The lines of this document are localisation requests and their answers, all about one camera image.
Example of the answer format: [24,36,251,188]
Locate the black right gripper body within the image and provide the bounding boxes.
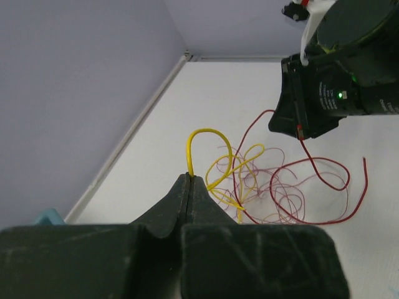
[268,55,339,140]

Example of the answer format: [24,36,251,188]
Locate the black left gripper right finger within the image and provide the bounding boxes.
[181,176,350,298]

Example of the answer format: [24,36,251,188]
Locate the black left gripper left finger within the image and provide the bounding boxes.
[1,174,190,298]

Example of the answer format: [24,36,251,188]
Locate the yellow wires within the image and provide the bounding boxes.
[186,127,266,224]

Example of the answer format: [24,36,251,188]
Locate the red yellow wire bundle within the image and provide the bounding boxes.
[214,109,369,225]

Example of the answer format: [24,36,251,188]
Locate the teal plastic compartment tray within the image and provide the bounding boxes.
[33,208,65,225]

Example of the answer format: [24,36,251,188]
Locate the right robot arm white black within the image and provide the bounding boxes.
[269,1,398,140]

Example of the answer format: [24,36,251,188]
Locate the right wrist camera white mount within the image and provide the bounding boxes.
[281,0,335,67]

